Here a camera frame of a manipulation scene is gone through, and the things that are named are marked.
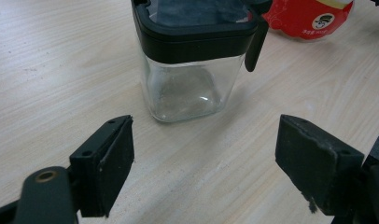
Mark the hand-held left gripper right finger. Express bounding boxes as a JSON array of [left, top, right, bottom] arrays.
[[274, 114, 365, 217]]

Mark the glass jar with black lid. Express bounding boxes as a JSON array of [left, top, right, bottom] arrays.
[[130, 0, 274, 123]]

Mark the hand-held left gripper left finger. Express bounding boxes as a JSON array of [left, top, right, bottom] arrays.
[[69, 115, 135, 218]]

